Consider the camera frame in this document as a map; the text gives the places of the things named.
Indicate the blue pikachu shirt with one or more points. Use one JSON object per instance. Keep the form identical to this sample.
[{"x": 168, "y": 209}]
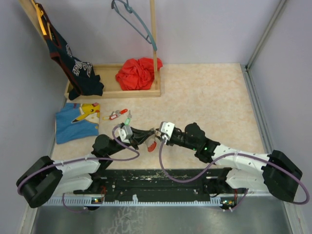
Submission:
[{"x": 76, "y": 121}]

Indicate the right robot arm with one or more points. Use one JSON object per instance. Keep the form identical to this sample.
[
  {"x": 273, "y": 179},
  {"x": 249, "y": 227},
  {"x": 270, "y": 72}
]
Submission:
[{"x": 274, "y": 173}]

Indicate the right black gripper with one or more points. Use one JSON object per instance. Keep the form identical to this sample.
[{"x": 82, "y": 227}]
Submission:
[{"x": 169, "y": 142}]

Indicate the red crumpled cloth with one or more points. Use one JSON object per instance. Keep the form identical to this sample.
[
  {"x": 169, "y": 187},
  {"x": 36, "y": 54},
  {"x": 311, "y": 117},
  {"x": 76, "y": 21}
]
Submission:
[{"x": 136, "y": 74}]

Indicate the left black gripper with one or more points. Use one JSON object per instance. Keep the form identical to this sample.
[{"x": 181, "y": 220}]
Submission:
[{"x": 139, "y": 136}]

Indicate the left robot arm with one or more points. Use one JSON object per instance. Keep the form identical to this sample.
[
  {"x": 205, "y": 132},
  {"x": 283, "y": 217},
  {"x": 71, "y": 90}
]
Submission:
[{"x": 47, "y": 177}]

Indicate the aluminium frame rail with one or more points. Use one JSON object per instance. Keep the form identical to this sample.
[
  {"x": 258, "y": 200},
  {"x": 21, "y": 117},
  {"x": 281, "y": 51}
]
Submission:
[{"x": 278, "y": 76}]

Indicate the yellow clothes hanger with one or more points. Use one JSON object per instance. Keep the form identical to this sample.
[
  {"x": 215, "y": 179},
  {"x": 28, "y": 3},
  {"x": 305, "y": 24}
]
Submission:
[{"x": 44, "y": 25}]

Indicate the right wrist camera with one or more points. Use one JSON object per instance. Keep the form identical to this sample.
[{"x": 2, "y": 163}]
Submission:
[{"x": 165, "y": 131}]

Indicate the wooden rack tray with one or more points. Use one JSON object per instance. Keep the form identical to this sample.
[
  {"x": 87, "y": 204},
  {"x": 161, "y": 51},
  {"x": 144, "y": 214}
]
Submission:
[{"x": 107, "y": 72}]

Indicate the dark navy jersey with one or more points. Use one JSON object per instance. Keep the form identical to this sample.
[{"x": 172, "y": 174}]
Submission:
[{"x": 80, "y": 74}]

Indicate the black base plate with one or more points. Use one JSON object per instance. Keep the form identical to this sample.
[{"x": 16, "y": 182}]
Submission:
[{"x": 152, "y": 185}]

